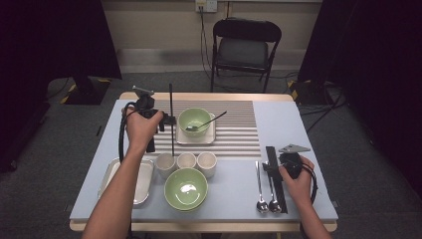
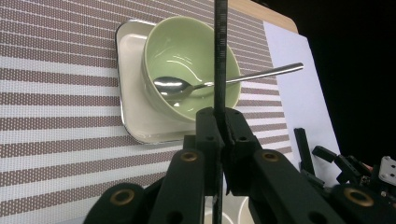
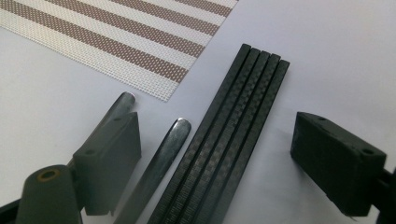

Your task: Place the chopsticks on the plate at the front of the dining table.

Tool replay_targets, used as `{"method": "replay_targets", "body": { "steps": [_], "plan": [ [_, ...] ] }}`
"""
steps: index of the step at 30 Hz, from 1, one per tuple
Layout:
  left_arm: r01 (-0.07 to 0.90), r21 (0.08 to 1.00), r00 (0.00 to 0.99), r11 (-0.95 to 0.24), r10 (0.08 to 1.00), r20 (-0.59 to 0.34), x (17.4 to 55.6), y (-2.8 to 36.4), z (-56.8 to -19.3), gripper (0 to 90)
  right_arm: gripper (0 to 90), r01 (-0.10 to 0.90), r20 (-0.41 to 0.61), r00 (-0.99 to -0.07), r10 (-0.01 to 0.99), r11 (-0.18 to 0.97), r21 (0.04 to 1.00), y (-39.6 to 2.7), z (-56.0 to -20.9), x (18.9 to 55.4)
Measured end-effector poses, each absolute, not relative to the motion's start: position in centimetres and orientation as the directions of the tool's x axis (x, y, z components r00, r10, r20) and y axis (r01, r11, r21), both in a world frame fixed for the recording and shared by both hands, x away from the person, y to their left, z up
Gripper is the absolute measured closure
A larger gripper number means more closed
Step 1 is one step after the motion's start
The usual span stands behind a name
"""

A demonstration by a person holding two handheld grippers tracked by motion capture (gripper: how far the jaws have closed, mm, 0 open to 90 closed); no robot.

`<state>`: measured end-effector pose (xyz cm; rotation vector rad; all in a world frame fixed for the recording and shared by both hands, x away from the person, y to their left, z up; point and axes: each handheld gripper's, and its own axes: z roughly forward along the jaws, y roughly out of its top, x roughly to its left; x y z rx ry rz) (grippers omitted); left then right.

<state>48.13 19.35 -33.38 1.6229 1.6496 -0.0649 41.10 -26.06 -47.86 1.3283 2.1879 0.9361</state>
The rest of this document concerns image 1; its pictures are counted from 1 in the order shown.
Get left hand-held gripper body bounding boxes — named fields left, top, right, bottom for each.
left=131, top=85, right=164, bottom=119

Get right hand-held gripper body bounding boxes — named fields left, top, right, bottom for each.
left=278, top=143, right=312, bottom=180

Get row of black chopsticks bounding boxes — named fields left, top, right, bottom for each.
left=265, top=145, right=289, bottom=214

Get green bowl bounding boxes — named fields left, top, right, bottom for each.
left=163, top=167, right=209, bottom=211
left=167, top=202, right=207, bottom=213
left=177, top=108, right=212, bottom=137

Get metal spoon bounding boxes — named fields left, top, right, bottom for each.
left=264, top=160, right=283, bottom=214
left=185, top=111, right=228, bottom=131
left=254, top=160, right=270, bottom=214

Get person's left hand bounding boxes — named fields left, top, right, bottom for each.
left=123, top=107, right=164, bottom=154

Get person's right hand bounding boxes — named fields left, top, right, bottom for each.
left=278, top=155, right=316, bottom=208

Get white ribbed cup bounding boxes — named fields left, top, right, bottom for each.
left=154, top=152, right=177, bottom=180
left=176, top=152, right=198, bottom=170
left=196, top=151, right=218, bottom=179

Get light blue table mat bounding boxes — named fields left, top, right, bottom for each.
left=69, top=99, right=339, bottom=223

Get striped woven placemat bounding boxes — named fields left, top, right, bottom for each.
left=133, top=99, right=262, bottom=158

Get black stand base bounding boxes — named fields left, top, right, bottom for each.
left=59, top=74, right=112, bottom=106
left=287, top=79, right=332, bottom=107

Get black folding chair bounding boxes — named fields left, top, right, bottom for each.
left=210, top=17, right=283, bottom=94

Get black curtain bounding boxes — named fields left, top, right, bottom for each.
left=297, top=0, right=422, bottom=188
left=0, top=0, right=123, bottom=173

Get right hand-held gripper black cable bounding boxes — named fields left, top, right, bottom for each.
left=300, top=161, right=318, bottom=239

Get hand-held gripper black cable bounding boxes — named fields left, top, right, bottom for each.
left=117, top=101, right=137, bottom=163
left=300, top=161, right=318, bottom=239

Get left hand-held gripper black cable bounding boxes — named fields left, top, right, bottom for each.
left=117, top=101, right=137, bottom=163

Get black floor cables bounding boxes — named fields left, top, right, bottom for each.
left=298, top=83, right=349, bottom=133

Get black wall socket cable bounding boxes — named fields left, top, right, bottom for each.
left=198, top=6, right=214, bottom=81

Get white wall socket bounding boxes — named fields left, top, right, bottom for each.
left=194, top=0, right=218, bottom=14

